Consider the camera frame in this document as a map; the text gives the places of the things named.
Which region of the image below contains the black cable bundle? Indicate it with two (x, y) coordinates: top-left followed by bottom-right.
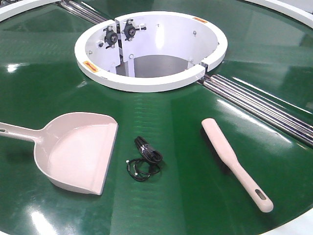
(125, 136), (163, 182)

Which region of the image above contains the pink hand brush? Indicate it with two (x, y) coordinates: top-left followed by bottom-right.
(201, 118), (274, 212)

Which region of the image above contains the pink plastic dustpan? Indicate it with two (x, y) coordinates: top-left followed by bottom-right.
(0, 112), (118, 195)

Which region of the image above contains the green conveyor belt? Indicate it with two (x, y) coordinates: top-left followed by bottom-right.
(0, 4), (313, 235)

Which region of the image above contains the far steel roller strip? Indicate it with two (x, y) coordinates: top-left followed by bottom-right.
(58, 0), (108, 24)

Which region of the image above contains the steel roller strip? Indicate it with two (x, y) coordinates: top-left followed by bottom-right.
(58, 0), (108, 24)
(198, 74), (313, 147)

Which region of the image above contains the near steel roller strip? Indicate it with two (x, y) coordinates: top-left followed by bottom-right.
(198, 74), (313, 147)

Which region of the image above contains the white outer rim right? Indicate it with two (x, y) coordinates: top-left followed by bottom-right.
(247, 0), (313, 28)

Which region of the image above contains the white rim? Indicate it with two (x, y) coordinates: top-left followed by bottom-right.
(247, 0), (313, 28)
(0, 0), (59, 22)

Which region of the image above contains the white outer rim left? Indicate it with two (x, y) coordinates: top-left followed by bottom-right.
(0, 0), (59, 22)

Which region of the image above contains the white central ring housing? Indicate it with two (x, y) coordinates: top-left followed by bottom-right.
(74, 11), (228, 93)

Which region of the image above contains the right black bearing mount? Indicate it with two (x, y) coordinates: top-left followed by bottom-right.
(121, 20), (147, 41)

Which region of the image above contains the black bearing mount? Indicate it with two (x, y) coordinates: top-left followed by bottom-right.
(121, 20), (147, 41)
(103, 26), (118, 49)

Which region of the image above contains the left black bearing mount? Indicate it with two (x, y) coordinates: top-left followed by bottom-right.
(103, 26), (118, 49)

